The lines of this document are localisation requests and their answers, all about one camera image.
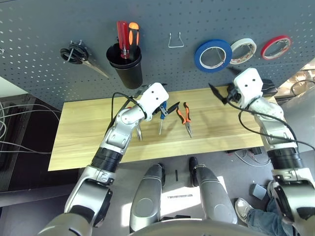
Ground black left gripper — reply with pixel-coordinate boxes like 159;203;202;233
152;83;181;118

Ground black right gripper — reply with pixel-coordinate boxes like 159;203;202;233
208;66;241;104

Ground blue handled screwdriver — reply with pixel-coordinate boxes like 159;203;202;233
158;103;167;136

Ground orange black pliers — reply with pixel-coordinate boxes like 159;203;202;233
176;102;193;138

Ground blue tape roll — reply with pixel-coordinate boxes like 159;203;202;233
193;38;233;73

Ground red handled scissors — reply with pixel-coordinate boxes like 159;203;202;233
124;105;143;142

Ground grey pegboard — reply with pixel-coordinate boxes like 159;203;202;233
0;0;315;111

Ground black cup holder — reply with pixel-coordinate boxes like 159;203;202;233
106;43;143;89

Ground white tape roll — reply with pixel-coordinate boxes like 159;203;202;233
228;38;257;65

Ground red tape roll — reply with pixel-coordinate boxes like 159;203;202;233
260;35;292;61

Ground white machine housing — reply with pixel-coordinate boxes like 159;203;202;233
275;81;315;153

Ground silver robot left leg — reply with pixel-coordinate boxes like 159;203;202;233
129;163;165;233

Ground silver robot leg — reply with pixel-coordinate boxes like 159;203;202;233
129;163;165;233
189;157;238;225

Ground silver robot right leg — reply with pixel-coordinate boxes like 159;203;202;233
189;157;238;225

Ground white paper sheet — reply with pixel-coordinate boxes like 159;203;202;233
159;176;228;219

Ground grey foot pedal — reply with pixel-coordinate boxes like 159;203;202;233
250;183;268;199

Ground white grey sneaker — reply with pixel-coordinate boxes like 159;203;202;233
234;198;259;226
267;180;278;200

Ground grey robot torso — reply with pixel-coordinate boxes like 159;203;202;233
127;218;261;236

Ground blue jeans leg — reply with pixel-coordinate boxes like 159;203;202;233
247;199;300;236

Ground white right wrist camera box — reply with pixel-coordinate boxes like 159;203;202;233
233;68;264;110

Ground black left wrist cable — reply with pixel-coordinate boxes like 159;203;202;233
111;92;138;123

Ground silver wire pliers holder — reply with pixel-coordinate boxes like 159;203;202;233
168;31;185;47

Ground orange black handled screwdriver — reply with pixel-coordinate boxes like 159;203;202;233
127;22;140;61

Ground thin looped cable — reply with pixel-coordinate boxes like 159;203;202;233
290;79;315;96

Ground clear red handled screwdriver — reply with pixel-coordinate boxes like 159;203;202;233
116;21;129;59

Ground white floor cable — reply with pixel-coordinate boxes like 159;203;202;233
233;148;271;167

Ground black handled scissors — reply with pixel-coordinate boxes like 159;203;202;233
60;40;110;79

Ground thin grey cable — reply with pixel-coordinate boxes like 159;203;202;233
0;102;62;128
0;141;52;155

